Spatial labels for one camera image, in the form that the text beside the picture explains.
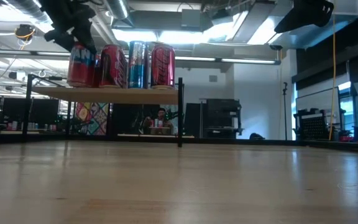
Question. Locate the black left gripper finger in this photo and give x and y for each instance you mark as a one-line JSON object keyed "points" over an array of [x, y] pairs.
{"points": [[87, 35], [61, 38]]}

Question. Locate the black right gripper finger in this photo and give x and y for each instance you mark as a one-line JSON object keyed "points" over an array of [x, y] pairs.
{"points": [[300, 15]]}

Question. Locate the red Coca-Cola can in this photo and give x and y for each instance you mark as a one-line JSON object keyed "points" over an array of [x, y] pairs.
{"points": [[113, 71]]}

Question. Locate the slim blue silver can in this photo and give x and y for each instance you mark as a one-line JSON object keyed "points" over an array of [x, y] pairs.
{"points": [[138, 68]]}

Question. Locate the red Coke Zero can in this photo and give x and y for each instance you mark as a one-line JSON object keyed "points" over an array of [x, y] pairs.
{"points": [[163, 68]]}

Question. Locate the black computer monitor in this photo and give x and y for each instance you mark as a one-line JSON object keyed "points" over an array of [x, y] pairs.
{"points": [[45, 112]]}

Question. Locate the colourful patterned poster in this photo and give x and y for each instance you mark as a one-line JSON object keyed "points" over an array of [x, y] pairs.
{"points": [[92, 119]]}

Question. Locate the black tripod stand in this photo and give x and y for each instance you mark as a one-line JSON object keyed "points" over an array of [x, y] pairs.
{"points": [[285, 112]]}

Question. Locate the gray ceiling box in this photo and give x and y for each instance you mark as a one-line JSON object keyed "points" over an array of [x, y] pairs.
{"points": [[191, 18]]}

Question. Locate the person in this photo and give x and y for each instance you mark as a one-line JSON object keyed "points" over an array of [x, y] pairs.
{"points": [[161, 113]]}

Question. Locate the black perforated cart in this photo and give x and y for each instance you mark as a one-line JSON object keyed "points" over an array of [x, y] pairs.
{"points": [[312, 127]]}

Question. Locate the black cabinet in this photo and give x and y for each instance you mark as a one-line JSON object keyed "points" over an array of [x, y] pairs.
{"points": [[222, 115]]}

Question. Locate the black dome object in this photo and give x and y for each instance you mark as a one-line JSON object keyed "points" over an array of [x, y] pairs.
{"points": [[256, 136]]}

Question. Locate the black table edge bar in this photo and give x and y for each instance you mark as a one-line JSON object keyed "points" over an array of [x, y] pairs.
{"points": [[259, 142]]}

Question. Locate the large silver ventilation duct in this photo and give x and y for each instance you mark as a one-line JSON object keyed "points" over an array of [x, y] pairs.
{"points": [[30, 9]]}

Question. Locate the small silver ventilation duct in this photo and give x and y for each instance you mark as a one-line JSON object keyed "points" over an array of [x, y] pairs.
{"points": [[118, 9]]}

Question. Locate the wooden shelf with black frame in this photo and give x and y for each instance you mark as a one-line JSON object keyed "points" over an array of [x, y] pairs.
{"points": [[104, 95]]}

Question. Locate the gray wall vent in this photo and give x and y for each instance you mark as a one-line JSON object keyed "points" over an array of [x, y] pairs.
{"points": [[213, 78]]}

